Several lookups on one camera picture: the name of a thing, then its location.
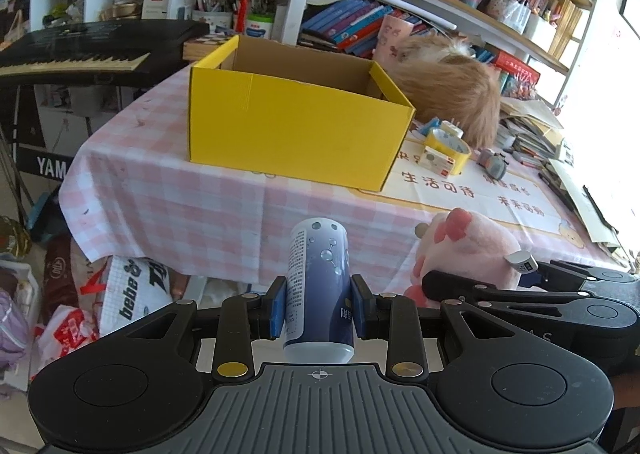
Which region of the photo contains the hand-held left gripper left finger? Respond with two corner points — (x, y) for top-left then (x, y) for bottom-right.
(117, 275), (289, 383)

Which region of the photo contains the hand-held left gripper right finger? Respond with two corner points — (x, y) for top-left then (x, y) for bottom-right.
(350, 275), (521, 383)

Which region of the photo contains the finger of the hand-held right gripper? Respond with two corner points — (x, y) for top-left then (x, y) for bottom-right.
(422, 270), (591, 329)
(537, 260), (640, 292)

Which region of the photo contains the pink plush toy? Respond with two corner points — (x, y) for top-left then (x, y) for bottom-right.
(402, 208), (538, 309)

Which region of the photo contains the blue drink can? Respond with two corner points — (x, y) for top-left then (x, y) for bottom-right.
(282, 218), (357, 364)

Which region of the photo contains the yellow cardboard box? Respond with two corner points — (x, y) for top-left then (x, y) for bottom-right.
(187, 34), (417, 193)

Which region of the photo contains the white printed desk mat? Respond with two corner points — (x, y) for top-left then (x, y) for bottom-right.
(350, 126), (587, 251)

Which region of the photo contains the pink checked tablecloth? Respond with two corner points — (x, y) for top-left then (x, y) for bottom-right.
(59, 58), (631, 285)

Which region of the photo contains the white dotted small box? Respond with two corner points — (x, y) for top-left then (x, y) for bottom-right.
(417, 146), (453, 173)

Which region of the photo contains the grey small toy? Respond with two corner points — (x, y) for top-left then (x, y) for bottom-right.
(476, 149), (509, 175)

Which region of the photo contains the yellow tape roll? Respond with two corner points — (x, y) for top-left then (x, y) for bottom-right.
(425, 128), (472, 173)

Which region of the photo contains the pile of books and papers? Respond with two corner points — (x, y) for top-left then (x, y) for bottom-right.
(495, 98), (573, 169)

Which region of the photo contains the white printed plastic bag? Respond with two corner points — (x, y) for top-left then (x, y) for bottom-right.
(97, 256), (177, 335)

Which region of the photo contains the fluffy orange cat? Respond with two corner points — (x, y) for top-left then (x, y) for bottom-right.
(387, 34), (502, 147)

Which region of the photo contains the red white plastic bag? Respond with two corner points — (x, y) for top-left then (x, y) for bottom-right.
(32, 304), (101, 376)

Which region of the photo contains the white storage bin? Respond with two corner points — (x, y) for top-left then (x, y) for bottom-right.
(522, 14), (558, 48)

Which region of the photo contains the pink printed cup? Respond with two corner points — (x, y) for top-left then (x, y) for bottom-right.
(372, 15), (415, 59)

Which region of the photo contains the chessboard box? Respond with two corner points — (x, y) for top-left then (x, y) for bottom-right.
(182, 34), (241, 59)

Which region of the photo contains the row of blue books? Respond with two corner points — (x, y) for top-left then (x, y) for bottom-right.
(300, 0), (431, 57)

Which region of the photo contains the white jar green lid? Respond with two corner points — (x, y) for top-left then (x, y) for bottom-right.
(245, 14), (275, 39)

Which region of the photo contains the black keyboard stand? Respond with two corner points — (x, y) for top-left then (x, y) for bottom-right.
(0, 84), (121, 235)

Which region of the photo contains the white pen holder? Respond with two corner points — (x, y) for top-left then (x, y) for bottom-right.
(192, 8), (234, 34)

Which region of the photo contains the black electronic keyboard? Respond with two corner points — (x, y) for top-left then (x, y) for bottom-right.
(0, 20), (211, 89)

